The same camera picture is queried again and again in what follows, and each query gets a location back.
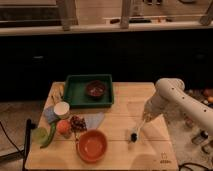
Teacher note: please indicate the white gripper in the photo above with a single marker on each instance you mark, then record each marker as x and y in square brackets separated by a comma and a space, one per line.
[153, 108]

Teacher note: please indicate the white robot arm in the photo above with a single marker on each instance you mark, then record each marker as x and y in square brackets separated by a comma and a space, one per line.
[172, 90]

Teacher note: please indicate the dark red bowl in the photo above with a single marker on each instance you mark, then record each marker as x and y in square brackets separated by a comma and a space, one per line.
[95, 89]

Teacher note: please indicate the light blue cloth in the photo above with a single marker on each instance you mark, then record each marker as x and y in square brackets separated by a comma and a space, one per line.
[93, 121]

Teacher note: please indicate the green plastic tray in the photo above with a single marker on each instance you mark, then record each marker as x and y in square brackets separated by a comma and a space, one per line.
[75, 91]

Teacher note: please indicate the orange bowl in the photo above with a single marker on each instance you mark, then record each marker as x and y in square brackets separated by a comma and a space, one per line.
[92, 146]

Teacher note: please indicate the dark grape bunch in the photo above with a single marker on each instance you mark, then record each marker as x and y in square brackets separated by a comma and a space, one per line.
[77, 124]

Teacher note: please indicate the orange fruit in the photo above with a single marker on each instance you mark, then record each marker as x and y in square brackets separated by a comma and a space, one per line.
[63, 127]

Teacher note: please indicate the white cup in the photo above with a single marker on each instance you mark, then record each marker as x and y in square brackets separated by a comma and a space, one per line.
[62, 110]

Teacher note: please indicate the green pepper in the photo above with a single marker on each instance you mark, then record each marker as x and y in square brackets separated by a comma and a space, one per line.
[50, 136]

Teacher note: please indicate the blue sponge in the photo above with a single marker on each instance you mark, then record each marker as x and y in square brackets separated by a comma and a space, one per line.
[50, 116]

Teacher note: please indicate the green round lid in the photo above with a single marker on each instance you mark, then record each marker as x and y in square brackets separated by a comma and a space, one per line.
[39, 135]

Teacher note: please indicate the black stand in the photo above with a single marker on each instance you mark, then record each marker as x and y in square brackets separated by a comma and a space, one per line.
[29, 127]

